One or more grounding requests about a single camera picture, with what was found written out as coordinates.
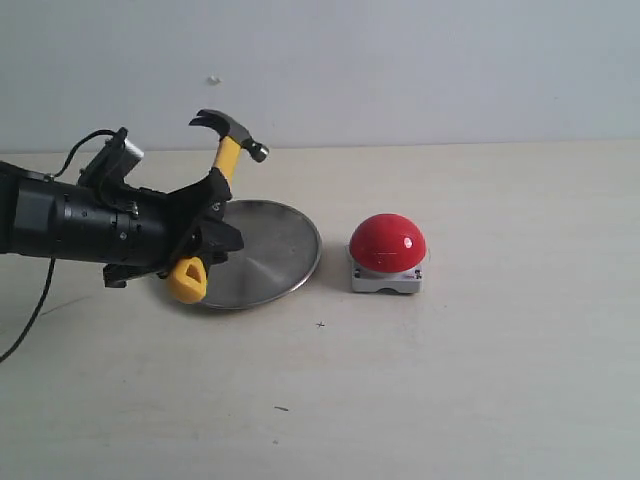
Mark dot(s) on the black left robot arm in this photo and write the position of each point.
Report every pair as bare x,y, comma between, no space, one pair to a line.
25,202

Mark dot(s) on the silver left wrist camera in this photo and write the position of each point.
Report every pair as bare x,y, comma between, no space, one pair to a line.
118,157

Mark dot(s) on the red dome push button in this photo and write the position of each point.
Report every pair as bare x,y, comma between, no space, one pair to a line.
386,252

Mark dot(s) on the round steel plate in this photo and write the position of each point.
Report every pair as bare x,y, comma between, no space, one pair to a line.
282,248

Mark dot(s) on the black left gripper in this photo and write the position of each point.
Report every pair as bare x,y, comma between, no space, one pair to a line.
134,232

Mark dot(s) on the yellow black claw hammer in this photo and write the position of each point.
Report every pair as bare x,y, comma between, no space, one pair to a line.
225,165

